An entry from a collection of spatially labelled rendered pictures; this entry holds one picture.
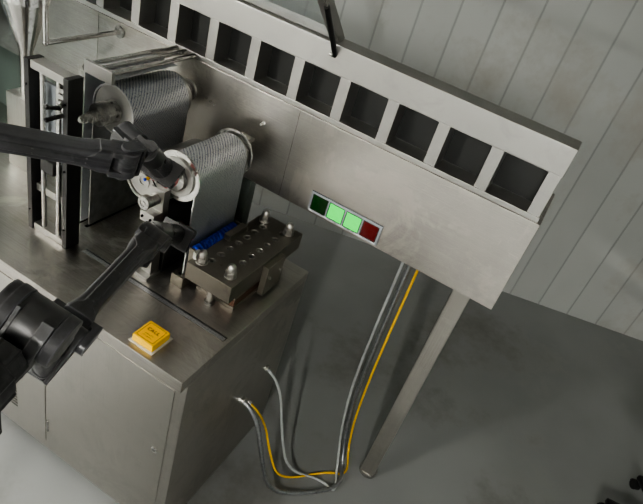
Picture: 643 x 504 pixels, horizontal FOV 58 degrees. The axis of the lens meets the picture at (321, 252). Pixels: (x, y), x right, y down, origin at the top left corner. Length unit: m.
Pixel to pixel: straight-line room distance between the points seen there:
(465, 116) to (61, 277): 1.20
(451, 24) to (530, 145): 1.93
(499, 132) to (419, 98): 0.23
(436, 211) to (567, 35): 1.96
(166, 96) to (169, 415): 0.91
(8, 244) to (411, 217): 1.19
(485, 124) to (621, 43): 2.03
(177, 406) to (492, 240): 0.97
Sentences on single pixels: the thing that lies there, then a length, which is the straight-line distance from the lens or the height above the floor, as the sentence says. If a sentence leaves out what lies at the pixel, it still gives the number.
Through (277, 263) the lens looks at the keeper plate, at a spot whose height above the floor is 1.02.
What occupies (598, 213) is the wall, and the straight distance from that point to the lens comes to 3.86.
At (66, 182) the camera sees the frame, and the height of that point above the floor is 1.14.
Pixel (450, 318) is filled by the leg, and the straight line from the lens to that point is 2.00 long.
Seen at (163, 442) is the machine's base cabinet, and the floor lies 0.58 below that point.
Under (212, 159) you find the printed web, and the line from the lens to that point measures 1.67.
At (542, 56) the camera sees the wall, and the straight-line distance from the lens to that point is 3.46.
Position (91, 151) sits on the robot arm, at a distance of 1.37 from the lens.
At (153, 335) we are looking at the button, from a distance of 1.62.
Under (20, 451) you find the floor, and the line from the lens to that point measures 2.54.
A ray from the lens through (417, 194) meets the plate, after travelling 1.66.
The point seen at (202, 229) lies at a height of 1.07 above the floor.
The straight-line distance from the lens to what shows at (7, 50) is 2.45.
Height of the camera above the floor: 2.08
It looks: 34 degrees down
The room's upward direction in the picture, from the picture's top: 18 degrees clockwise
